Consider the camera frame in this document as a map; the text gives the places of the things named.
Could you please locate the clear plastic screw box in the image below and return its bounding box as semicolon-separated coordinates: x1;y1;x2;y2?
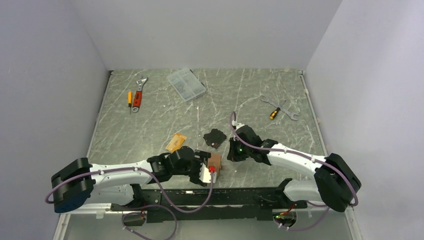
166;68;206;102

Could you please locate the silver open end wrench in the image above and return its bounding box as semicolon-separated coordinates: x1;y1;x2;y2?
260;95;299;121

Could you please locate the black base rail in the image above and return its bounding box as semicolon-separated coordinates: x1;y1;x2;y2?
110;187;308;223

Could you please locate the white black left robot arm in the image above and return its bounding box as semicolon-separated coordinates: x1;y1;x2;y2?
44;146;219;214

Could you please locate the black card stack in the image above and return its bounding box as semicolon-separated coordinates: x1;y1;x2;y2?
203;128;227;149

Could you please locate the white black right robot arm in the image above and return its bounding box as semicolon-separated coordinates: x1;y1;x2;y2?
227;123;362;212

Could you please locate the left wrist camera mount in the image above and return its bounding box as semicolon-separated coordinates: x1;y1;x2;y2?
199;165;218;184

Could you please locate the small yellow handled screwdriver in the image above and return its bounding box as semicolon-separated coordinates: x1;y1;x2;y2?
127;91;133;114

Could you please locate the tan leather card holder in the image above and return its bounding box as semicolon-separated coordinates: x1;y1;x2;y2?
207;153;222;174

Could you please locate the yellow black screwdriver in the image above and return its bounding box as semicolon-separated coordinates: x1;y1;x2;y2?
269;101;281;120

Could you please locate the red handled adjustable wrench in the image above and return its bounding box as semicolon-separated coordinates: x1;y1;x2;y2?
131;77;148;113

